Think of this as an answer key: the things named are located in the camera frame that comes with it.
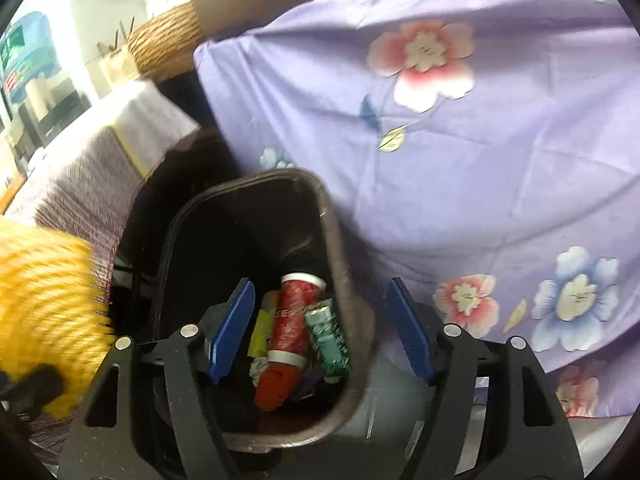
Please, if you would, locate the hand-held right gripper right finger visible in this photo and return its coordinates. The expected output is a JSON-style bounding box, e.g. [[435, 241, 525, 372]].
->
[[385, 277, 585, 480]]

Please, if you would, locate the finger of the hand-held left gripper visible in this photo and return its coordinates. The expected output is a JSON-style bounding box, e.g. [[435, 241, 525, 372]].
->
[[0, 364, 64, 417]]

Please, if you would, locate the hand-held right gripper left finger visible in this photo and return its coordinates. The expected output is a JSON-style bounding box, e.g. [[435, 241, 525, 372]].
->
[[57, 279, 257, 480]]

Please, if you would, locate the small yellow wrapper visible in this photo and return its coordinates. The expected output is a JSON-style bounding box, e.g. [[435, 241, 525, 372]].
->
[[248, 290, 281, 357]]

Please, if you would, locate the white paper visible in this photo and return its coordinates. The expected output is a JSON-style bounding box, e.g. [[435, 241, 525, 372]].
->
[[248, 357, 271, 387]]

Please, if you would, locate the red chip canister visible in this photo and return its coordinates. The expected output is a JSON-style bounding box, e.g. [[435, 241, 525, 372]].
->
[[266, 272, 328, 369]]

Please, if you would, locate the green snack packet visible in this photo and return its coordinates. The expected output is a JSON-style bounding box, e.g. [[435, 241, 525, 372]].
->
[[305, 297, 350, 382]]

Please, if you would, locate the yellow foam fruit net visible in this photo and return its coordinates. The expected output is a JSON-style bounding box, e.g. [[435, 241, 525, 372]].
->
[[0, 220, 114, 418]]

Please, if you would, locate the dark trash bin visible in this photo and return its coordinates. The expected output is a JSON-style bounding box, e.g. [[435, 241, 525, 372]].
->
[[115, 169, 377, 457]]

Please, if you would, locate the purple snack bag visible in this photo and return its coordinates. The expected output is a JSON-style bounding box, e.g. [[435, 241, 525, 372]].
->
[[294, 364, 328, 403]]

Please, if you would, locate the purple floral cloth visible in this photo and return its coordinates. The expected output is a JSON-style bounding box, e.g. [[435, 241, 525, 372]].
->
[[194, 0, 640, 419]]

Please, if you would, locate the striped tablecloth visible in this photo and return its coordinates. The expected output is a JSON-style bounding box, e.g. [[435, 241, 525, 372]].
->
[[4, 79, 202, 286]]

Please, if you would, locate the beige cutlery basket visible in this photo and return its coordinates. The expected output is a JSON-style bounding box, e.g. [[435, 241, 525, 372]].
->
[[97, 42, 139, 87]]

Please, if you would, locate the woven basin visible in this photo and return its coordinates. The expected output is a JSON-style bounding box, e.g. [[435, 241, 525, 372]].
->
[[125, 2, 207, 82]]

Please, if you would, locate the bundle of chopsticks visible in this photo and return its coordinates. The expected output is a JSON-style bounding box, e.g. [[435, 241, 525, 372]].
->
[[111, 16, 137, 52]]

